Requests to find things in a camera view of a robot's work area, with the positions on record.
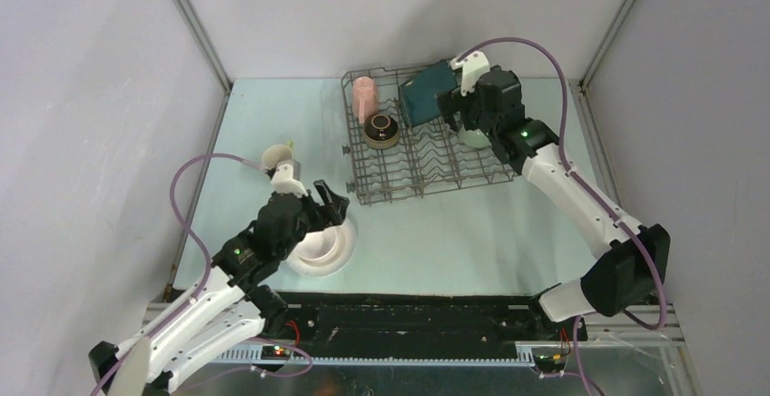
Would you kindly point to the pink ceramic mug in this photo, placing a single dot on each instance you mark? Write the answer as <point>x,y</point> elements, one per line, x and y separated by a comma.
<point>365,98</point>

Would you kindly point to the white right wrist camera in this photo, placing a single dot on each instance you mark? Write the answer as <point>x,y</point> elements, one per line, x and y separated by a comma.
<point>470,68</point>

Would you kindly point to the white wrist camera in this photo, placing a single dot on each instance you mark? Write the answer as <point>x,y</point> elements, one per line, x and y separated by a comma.
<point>470,68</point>
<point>286,179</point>

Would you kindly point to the white scalloped plate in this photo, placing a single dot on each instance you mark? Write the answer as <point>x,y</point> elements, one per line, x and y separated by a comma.
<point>332,262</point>

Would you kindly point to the left electronics board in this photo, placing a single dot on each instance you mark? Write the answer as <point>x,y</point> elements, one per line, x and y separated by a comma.
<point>275,353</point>

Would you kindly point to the light green ceramic mug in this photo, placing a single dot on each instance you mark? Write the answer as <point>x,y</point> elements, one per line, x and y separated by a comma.
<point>276,154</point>

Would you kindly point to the electronics board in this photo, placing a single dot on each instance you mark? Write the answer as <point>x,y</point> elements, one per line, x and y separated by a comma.
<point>548,360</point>
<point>275,353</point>

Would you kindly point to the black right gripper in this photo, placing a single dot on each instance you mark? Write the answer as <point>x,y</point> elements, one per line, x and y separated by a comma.
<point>452,102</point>

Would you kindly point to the light green bowl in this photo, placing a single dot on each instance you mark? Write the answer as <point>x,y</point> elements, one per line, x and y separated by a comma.
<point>475,139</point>

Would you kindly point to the brown glazed bowl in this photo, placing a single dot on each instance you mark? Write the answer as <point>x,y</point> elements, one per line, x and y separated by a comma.
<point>381,132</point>

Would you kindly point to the right electronics board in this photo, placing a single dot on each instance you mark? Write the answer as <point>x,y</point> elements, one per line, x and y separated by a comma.
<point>548,360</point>

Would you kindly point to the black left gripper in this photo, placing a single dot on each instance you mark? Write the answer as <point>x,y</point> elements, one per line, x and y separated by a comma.
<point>333,209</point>

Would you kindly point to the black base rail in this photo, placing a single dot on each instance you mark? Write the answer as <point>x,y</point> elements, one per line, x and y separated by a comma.
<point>415,327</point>

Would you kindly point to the pale pink bowl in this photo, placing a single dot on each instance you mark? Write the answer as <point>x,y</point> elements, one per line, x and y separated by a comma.
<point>316,246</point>

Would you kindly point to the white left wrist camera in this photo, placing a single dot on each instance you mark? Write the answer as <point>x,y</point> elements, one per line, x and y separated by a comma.
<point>286,179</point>

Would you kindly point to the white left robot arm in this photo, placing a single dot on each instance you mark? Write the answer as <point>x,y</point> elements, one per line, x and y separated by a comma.
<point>228,304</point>

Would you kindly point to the dark teal square plate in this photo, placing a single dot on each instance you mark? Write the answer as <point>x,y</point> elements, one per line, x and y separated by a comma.
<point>418,94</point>

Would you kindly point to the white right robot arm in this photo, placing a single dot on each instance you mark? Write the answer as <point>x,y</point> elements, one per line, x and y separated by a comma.
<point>631,258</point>

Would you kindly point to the grey wire dish rack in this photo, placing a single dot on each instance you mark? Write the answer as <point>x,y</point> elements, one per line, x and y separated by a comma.
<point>425,160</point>

